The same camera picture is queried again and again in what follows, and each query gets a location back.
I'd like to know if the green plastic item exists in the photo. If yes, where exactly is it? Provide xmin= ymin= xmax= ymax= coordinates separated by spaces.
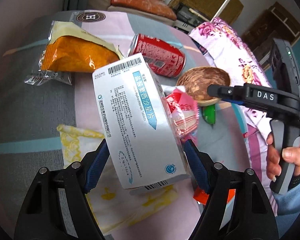
xmin=202 ymin=105 xmax=216 ymax=125

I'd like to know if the brown wooden bowl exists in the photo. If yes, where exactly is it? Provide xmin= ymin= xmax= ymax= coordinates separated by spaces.
xmin=176 ymin=67 xmax=231 ymax=106

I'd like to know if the pink nabati wafer packet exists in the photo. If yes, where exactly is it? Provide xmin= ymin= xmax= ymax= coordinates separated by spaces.
xmin=161 ymin=85 xmax=199 ymax=142

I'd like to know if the red orange foil wrapper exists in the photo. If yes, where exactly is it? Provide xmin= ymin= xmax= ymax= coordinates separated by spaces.
xmin=193 ymin=187 xmax=236 ymax=205

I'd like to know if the yellow white napkin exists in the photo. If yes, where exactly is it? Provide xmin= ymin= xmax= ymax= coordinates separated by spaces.
xmin=57 ymin=124 xmax=179 ymax=235

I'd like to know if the red soda can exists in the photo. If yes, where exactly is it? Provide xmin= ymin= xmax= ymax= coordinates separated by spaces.
xmin=127 ymin=34 xmax=186 ymax=78

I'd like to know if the white medicine box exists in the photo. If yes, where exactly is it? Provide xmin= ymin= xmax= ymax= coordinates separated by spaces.
xmin=93 ymin=53 xmax=190 ymax=194

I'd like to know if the orange yellow snack bag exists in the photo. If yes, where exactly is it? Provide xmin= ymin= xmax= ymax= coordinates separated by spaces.
xmin=24 ymin=21 xmax=123 ymax=86

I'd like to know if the person's right hand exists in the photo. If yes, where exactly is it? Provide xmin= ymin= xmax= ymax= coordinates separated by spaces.
xmin=266 ymin=133 xmax=300 ymax=182

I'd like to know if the floral pink quilt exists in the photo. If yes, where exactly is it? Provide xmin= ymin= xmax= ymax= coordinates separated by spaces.
xmin=189 ymin=18 xmax=277 ymax=216

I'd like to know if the stacked electronics shelf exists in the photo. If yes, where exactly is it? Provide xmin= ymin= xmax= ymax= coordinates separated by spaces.
xmin=173 ymin=3 xmax=210 ymax=34

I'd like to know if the white pole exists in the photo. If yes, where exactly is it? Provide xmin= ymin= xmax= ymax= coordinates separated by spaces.
xmin=210 ymin=0 xmax=231 ymax=23

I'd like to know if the striped pink grey bedsheet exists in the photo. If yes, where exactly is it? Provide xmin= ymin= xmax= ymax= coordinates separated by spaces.
xmin=0 ymin=12 xmax=250 ymax=239

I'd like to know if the orange seat cushion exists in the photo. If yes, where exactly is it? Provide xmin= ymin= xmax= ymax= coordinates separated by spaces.
xmin=111 ymin=0 xmax=177 ymax=21

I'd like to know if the beige armchair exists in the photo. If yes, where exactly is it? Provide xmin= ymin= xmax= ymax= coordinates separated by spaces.
xmin=87 ymin=0 xmax=177 ymax=26

